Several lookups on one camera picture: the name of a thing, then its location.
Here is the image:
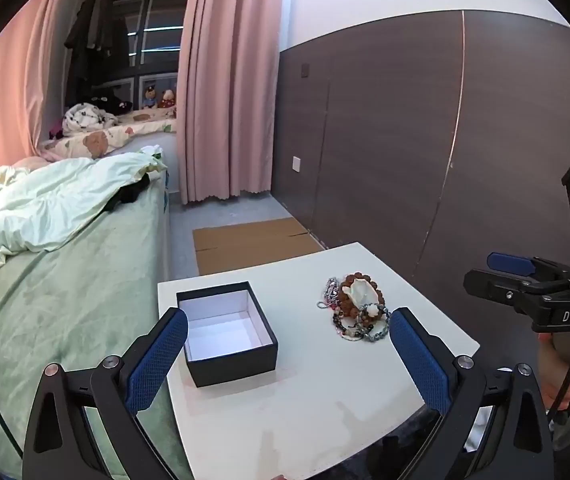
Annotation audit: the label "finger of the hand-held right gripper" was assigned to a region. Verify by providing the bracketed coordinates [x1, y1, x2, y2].
[464, 268, 542, 317]
[486, 252, 570, 282]

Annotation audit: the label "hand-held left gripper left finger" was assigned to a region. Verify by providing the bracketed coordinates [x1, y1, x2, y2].
[22, 306, 189, 480]

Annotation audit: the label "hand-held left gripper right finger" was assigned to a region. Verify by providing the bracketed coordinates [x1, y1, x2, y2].
[389, 306, 556, 480]

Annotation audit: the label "grey bead bracelet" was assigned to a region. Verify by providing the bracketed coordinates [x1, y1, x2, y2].
[355, 305, 392, 342]

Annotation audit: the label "black jewelry box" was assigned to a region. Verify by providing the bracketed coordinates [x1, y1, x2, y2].
[176, 281, 279, 388]

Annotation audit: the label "white shell pendant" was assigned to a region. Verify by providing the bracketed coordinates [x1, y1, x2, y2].
[350, 281, 381, 307]

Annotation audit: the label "dark mixed bead bracelet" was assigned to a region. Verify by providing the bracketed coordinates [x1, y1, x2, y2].
[331, 310, 366, 343]

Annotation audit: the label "brown bead bracelet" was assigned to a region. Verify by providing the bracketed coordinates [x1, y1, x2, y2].
[335, 271, 388, 318]

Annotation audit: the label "pink silver chain bracelet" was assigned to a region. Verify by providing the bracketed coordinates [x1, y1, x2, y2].
[316, 276, 341, 310]

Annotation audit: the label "green bed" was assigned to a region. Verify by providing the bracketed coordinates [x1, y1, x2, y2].
[0, 160, 201, 480]

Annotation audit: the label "white table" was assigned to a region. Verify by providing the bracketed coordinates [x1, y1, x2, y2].
[157, 242, 481, 480]

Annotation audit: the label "flat cardboard sheet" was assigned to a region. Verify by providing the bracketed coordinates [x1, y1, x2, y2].
[192, 216, 326, 276]

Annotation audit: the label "black cloth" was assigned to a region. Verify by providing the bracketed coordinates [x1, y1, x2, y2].
[105, 174, 152, 212]

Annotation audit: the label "pale green duvet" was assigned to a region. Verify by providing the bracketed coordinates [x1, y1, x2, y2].
[0, 151, 168, 293]

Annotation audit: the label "bear print blanket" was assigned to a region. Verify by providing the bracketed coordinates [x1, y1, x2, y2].
[40, 110, 178, 162]

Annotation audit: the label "spotted white plush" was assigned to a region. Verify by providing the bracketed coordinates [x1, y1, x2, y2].
[62, 102, 118, 136]

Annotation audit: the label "black plush toy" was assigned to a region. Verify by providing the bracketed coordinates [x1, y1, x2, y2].
[90, 91, 134, 114]

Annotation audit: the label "pink curtain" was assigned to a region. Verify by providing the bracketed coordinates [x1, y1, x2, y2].
[0, 0, 73, 171]
[175, 0, 286, 205]

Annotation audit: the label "hanging dark clothes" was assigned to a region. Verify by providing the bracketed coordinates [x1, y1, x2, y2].
[64, 0, 130, 97]

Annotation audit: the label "dark window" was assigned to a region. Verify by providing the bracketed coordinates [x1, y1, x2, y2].
[110, 0, 189, 111]

